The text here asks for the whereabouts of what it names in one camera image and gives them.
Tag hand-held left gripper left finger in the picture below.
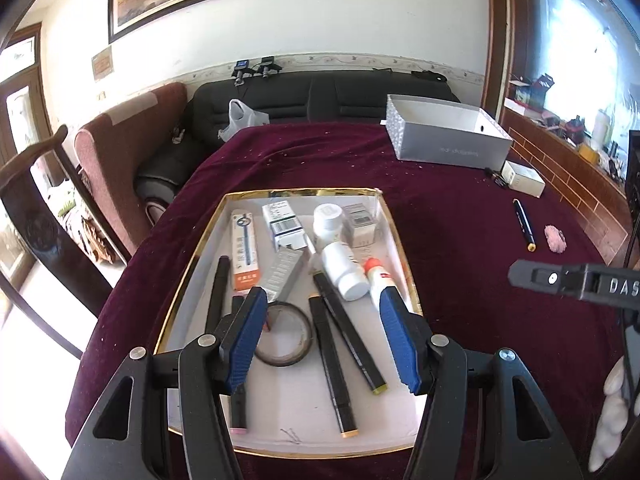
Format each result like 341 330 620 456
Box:
61 286 269 480

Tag person's right hand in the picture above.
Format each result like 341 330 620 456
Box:
587 355 631 473

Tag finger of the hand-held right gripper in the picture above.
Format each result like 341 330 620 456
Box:
507 259 591 303

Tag wooden glass door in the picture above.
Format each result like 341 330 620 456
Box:
0 22 56 281

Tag black sofa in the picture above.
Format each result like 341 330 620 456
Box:
134 71 461 216

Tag tan wall plaque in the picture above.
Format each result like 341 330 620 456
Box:
91 45 115 82

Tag grey shoe box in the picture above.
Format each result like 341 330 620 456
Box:
385 94 514 170

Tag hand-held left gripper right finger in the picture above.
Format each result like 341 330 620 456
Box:
378 287 583 480

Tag black marker pink cap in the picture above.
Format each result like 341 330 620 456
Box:
229 295 251 435

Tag red armchair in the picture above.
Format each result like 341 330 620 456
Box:
74 81 188 261

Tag long white box orange end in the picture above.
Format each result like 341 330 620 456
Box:
231 208 262 292

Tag white gold-rimmed tray box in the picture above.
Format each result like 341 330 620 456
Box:
152 187 426 461

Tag black marker purple caps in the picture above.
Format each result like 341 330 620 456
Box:
205 255 232 336

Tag blue white medicine box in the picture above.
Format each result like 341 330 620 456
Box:
261 200 307 252

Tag silver red box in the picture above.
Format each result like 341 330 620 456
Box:
260 247 307 303

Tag patterned cloth pile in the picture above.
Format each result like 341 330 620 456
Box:
47 180 118 266

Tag small white pink-bordered box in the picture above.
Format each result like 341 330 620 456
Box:
342 202 378 248

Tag small white cardboard box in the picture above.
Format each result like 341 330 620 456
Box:
501 160 546 198

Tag dark red box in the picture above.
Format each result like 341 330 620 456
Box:
530 74 556 111

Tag white pill bottle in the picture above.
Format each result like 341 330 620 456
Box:
320 242 371 302
312 203 346 246

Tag tape roll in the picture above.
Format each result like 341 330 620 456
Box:
254 301 316 368

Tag black marker yellow caps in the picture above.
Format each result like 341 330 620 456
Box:
312 270 388 396

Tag white glue bottle orange cap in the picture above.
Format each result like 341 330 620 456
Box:
362 257 401 306

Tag dark wooden chair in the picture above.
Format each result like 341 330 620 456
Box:
0 125 116 361

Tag wooden window ledge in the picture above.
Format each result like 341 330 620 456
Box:
500 97 633 266

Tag white plastic bag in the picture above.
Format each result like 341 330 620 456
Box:
217 99 271 142

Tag white jar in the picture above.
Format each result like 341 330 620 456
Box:
590 108 613 153

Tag black marker tan cap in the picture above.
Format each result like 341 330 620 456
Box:
307 294 360 439

